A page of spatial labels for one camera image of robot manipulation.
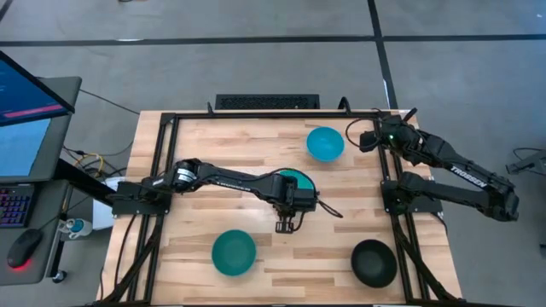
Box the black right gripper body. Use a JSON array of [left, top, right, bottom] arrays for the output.
[[376, 115, 413, 151]]

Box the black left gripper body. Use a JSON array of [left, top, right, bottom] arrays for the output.
[[272, 182, 319, 218]]

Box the turquoise plastic bowl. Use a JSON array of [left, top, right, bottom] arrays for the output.
[[279, 168, 318, 193]]

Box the blue plastic bowl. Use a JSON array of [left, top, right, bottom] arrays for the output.
[[305, 125, 346, 163]]

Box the dark green plastic bowl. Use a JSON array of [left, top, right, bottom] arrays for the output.
[[211, 229, 258, 277]]

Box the black plastic bowl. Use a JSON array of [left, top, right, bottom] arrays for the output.
[[350, 239, 398, 289]]

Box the black perforated computer case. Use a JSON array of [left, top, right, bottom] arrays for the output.
[[214, 93, 321, 111]]

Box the white box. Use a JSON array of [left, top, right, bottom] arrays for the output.
[[92, 177, 125, 231]]

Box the clear bottle blue label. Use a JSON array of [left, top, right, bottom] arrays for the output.
[[59, 217, 93, 240]]

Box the black desk leg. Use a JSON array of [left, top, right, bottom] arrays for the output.
[[54, 157, 119, 206]]

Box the grey rolling desk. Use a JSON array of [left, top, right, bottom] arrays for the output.
[[0, 75, 83, 287]]

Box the black computer mouse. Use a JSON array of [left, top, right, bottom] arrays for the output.
[[6, 228, 44, 270]]

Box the laptop with backlit keyboard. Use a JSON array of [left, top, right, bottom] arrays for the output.
[[0, 117, 55, 229]]

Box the black monitor dark-blue screen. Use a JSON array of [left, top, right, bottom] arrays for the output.
[[0, 49, 77, 128]]

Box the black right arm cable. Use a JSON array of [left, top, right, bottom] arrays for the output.
[[344, 108, 387, 151]]

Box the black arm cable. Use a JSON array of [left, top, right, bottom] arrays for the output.
[[344, 108, 387, 151], [315, 198, 345, 219]]

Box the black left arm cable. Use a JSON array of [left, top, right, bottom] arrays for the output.
[[315, 198, 345, 219]]

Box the black aluminium table frame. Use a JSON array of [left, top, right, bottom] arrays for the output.
[[87, 108, 466, 307]]

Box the yellow cable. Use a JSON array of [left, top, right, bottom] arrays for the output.
[[74, 152, 106, 178]]

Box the thin black floor cable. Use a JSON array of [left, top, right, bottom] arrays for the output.
[[78, 88, 141, 115]]

